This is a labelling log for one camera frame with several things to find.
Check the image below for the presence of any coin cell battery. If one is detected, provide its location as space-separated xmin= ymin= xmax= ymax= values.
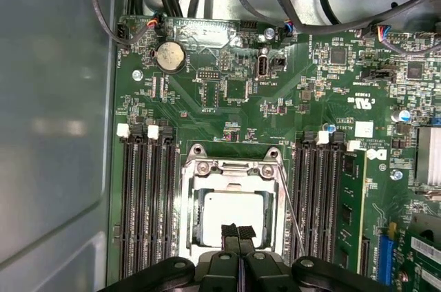
xmin=151 ymin=41 xmax=187 ymax=72

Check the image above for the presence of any metal socket cover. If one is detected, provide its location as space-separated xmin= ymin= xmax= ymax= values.
xmin=187 ymin=159 xmax=285 ymax=255

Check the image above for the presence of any metal wire locking lever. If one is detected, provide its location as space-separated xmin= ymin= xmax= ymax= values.
xmin=274 ymin=156 xmax=307 ymax=258

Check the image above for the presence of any silver chipset heatsink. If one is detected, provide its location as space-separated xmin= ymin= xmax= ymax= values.
xmin=415 ymin=126 xmax=441 ymax=200

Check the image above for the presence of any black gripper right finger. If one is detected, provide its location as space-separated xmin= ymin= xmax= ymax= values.
xmin=238 ymin=225 xmax=392 ymax=292

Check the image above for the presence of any black and grey PC case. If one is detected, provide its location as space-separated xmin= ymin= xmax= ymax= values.
xmin=0 ymin=0 xmax=441 ymax=292

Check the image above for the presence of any silver CPU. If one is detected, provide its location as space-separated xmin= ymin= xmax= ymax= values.
xmin=203 ymin=191 xmax=268 ymax=248

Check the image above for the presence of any internal USB port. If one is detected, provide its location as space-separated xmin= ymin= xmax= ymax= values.
xmin=256 ymin=48 xmax=270 ymax=81

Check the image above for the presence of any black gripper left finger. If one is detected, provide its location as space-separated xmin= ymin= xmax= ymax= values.
xmin=99 ymin=223 xmax=241 ymax=292

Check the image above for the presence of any blue expansion slot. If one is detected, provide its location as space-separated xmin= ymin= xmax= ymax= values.
xmin=378 ymin=221 xmax=396 ymax=288

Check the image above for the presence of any green RAM stick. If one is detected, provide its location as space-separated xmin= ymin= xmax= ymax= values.
xmin=339 ymin=149 xmax=368 ymax=275

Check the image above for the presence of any green motherboard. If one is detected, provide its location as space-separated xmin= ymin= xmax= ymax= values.
xmin=106 ymin=14 xmax=441 ymax=292

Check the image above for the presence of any CPU socket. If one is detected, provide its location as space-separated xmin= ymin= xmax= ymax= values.
xmin=181 ymin=143 xmax=289 ymax=262

